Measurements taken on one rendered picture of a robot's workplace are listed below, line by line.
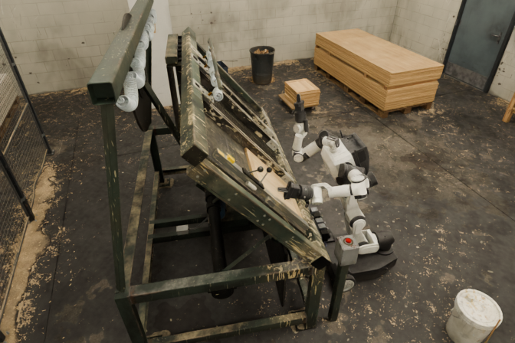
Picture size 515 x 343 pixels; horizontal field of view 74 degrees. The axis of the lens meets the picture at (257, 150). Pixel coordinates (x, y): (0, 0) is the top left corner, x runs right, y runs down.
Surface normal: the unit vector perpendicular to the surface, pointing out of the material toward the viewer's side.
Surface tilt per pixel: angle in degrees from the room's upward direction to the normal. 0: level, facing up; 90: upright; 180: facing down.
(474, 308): 0
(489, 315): 0
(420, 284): 0
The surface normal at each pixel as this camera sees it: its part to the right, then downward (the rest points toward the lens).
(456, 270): 0.00, -0.83
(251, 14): 0.34, 0.52
